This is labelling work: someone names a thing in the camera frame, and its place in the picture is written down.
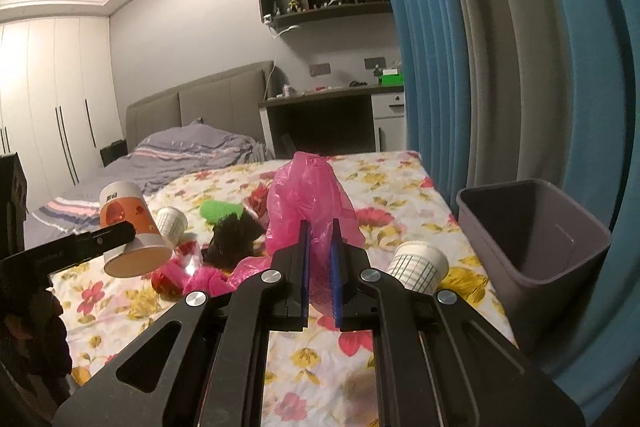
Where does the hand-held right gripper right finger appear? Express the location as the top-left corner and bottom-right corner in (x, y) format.
(331, 219), (583, 427)

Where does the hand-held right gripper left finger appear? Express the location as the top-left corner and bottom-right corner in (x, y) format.
(52, 221), (311, 427)

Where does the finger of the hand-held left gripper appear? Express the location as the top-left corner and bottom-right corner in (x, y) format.
(75, 224), (136, 258)

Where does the orange and white paper cup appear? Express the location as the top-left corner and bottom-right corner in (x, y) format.
(98, 181), (172, 279)

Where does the grid pattern paper cup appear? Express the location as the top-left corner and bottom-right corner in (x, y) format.
(154, 206), (189, 250)
(389, 242), (450, 294)

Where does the red snack wrapper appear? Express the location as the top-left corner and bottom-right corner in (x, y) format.
(245, 184), (273, 223)
(150, 239), (206, 298)

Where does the pink plastic bag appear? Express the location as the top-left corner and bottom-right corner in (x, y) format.
(187, 152), (368, 325)

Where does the grey trash bin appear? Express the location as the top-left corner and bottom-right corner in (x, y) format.
(456, 178), (613, 350)

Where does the person's left hand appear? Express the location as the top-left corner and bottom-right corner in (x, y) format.
(0, 292), (71, 403)

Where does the black plastic bag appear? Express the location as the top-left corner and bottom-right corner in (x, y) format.
(205, 212), (264, 269)

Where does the dark bedside table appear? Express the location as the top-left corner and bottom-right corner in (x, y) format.
(100, 139), (129, 168)

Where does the green plastic bag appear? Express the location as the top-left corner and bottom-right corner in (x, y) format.
(200, 201), (244, 224)

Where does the floral bedsheet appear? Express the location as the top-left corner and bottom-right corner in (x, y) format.
(50, 150), (516, 427)

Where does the white wardrobe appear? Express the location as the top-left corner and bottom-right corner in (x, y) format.
(0, 17), (124, 188)

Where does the grey striped blanket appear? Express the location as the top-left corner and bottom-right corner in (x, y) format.
(25, 122), (274, 248)

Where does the dark wooden desk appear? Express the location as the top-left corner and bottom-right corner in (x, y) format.
(259, 84), (407, 160)

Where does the white drawer cabinet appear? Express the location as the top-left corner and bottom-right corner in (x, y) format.
(371, 93), (408, 152)

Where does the grey padded headboard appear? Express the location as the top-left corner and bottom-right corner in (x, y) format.
(125, 61), (275, 154)

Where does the blue and grey curtain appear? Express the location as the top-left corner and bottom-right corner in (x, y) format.
(364, 0), (640, 427)

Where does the white cable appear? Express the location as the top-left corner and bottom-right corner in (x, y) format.
(264, 24), (302, 100)

